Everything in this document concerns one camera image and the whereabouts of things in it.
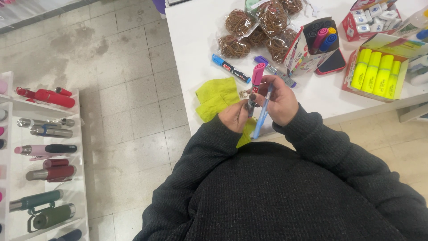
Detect red eraser box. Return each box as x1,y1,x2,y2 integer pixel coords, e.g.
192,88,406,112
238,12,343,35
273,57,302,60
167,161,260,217
342,0,404,43

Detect heap of white erasers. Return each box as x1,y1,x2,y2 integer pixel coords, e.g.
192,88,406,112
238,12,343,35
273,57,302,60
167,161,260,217
351,3,403,34

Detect white shelf of thermos bottles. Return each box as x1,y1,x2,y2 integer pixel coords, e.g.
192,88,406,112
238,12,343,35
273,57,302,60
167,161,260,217
0,71,90,241

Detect purple container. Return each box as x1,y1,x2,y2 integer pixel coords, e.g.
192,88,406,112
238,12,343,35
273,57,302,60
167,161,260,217
152,0,167,19

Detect mint green tape roll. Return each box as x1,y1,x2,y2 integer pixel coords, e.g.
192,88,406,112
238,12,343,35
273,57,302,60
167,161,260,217
244,0,265,15

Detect colourful marker display box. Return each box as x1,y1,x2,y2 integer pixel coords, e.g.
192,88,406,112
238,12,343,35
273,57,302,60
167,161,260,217
283,17,340,78

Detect white paper tags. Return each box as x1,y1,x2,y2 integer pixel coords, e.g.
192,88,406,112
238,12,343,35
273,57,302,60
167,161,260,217
302,0,321,17

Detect person's right hand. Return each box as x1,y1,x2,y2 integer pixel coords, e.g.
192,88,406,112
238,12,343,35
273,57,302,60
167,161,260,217
250,74,299,127

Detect blue cap black marker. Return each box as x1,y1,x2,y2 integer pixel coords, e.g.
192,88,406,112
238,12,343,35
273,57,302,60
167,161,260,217
212,54,251,84

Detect person's black sweater torso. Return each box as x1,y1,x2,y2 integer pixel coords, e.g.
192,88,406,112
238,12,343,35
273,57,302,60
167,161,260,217
183,141,398,241

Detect yellow highlighter box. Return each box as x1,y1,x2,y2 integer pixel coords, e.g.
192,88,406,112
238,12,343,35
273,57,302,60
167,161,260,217
342,32,428,102

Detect pink cap marker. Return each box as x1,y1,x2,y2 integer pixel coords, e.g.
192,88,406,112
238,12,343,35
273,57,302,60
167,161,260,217
246,62,267,118

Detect yellow highlighter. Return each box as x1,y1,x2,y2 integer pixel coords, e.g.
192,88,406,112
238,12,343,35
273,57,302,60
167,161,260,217
350,48,372,90
361,51,382,94
385,60,402,100
372,54,394,97

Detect lime green cloth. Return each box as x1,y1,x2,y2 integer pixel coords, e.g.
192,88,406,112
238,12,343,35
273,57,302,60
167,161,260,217
195,77,257,148

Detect pile of rubber band bags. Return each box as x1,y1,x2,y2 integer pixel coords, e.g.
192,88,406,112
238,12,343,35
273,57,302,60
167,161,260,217
216,0,304,64

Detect purple cap marker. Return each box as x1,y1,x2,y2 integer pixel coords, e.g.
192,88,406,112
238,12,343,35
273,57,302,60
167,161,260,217
254,56,297,88

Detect light blue pen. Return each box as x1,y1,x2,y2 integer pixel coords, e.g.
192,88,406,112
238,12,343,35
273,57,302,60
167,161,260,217
253,84,275,140

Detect person's left hand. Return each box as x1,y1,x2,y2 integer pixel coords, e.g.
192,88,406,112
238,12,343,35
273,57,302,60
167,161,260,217
219,99,250,134

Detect phone in red case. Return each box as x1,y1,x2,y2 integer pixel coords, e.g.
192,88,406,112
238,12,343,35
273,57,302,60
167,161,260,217
315,48,347,75

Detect white glue bottle green label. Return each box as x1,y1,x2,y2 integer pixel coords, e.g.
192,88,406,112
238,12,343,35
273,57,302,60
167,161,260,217
392,6,428,38

